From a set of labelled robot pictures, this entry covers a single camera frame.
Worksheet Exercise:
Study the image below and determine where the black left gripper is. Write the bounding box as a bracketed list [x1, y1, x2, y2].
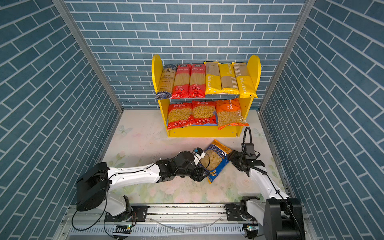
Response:
[175, 163, 212, 182]

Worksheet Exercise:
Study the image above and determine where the blue elbow pasta bag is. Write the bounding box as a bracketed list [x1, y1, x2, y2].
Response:
[200, 140, 233, 184]

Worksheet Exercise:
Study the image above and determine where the red macaroni bag front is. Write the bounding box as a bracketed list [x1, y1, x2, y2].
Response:
[167, 103, 195, 130]

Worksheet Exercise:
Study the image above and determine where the red macaroni bag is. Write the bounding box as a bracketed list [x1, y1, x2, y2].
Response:
[167, 103, 195, 130]
[192, 101, 217, 126]

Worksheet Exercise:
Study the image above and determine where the orange pasta bag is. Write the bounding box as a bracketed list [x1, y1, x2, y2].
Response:
[216, 99, 249, 130]

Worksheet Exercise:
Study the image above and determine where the red macaroni bag back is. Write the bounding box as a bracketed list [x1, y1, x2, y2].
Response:
[192, 101, 217, 126]

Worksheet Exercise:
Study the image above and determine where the yellow spaghetti box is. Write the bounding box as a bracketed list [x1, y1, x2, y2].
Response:
[219, 63, 240, 95]
[232, 63, 257, 98]
[204, 62, 223, 95]

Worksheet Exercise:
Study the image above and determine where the red spaghetti bag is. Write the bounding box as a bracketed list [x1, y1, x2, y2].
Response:
[189, 64, 206, 99]
[171, 64, 192, 99]

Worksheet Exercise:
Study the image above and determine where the dark blue spaghetti bag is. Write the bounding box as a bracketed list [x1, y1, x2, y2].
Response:
[155, 64, 178, 100]

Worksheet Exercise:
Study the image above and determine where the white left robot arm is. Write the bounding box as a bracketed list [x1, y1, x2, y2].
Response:
[76, 148, 211, 217]

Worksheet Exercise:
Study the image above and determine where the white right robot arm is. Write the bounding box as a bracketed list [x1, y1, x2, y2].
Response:
[229, 143, 306, 240]

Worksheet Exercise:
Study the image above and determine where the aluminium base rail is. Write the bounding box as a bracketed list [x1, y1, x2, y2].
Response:
[53, 204, 265, 240]

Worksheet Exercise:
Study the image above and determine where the aluminium corner post right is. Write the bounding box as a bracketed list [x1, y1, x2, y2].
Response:
[259, 0, 316, 114]

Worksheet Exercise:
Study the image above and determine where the aluminium corner post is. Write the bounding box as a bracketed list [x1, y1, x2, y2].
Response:
[52, 0, 124, 114]
[259, 0, 316, 114]

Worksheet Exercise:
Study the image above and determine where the aluminium corner post left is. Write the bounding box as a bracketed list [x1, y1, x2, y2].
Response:
[52, 0, 124, 114]

